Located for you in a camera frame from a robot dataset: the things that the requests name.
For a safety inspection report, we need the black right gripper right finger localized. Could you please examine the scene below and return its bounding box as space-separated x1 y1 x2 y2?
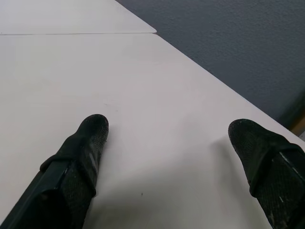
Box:
228 118 305 229

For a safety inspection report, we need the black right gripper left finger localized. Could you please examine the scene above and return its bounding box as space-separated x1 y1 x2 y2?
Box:
0 114 110 229

